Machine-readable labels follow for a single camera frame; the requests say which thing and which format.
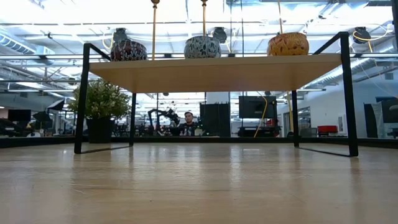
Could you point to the tall gold candlestick holder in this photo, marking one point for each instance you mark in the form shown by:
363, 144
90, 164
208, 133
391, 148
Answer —
204, 18
154, 31

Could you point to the orange patterned candle tin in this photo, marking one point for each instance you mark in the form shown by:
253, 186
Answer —
287, 45

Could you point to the black cabinet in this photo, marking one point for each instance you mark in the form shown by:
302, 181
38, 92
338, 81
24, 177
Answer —
214, 119

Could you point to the person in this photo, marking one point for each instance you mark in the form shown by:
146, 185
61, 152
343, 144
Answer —
188, 126

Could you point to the wooden shelf riser black legs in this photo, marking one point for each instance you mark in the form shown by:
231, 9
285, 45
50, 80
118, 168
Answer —
214, 73

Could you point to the green potted plant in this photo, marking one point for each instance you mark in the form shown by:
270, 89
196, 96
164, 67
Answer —
101, 101

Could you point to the red box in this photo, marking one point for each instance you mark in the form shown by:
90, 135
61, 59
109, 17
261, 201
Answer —
327, 129

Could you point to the black studio softbox light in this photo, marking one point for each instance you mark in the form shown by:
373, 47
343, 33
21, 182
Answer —
51, 109

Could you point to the small black background screen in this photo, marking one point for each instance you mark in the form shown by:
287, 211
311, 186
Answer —
19, 115

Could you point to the black computer monitor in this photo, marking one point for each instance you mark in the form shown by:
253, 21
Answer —
388, 110

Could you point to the black wall screen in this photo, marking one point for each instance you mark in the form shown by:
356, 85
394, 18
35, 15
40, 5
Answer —
256, 107

